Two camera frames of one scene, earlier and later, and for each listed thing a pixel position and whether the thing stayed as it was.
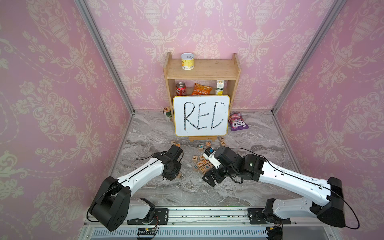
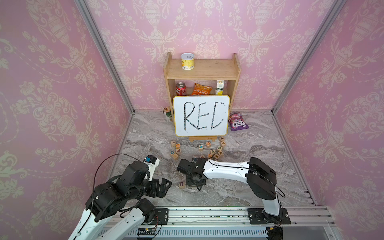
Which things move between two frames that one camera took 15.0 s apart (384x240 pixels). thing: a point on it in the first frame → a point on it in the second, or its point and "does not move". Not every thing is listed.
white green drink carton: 220,86 does not move
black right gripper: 215,173 → 188,183
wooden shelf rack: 204,69 does not move
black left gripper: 173,176 → 156,192
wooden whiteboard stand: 213,138 does not move
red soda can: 181,89 does not move
